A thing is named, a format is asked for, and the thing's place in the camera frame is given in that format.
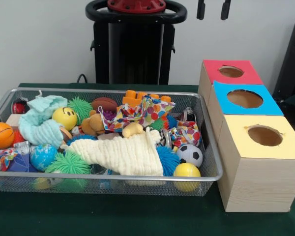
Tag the yellow smiley ball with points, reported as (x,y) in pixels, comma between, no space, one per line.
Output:
(64,119)

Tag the mint green muslin cloth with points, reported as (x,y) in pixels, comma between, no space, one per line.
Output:
(39,123)

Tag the green spiky rubber ball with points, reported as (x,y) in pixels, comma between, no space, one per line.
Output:
(68,163)

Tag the red robot base mount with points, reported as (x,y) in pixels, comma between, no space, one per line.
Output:
(137,5)

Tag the orange toy building brick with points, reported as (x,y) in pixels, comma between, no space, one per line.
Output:
(130,97)

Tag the orange toy basketball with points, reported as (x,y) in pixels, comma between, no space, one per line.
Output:
(1,135)

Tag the wooden box with three holes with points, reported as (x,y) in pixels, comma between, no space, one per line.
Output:
(260,186)

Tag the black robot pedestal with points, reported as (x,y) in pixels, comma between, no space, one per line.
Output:
(127,49)

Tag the colourful polka dot cloth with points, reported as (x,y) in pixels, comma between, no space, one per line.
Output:
(186,134)
(150,110)

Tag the shallow mesh bin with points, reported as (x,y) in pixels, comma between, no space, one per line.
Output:
(113,188)

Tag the blue globe ball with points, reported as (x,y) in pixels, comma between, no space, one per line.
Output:
(43,157)

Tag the plain yellow ball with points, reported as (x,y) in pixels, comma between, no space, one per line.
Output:
(186,170)

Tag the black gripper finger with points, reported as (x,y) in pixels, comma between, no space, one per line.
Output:
(201,9)
(225,9)

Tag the cream muslin cloth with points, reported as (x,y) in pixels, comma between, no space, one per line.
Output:
(127,155)

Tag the black and white soccer ball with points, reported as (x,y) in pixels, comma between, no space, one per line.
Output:
(189,155)

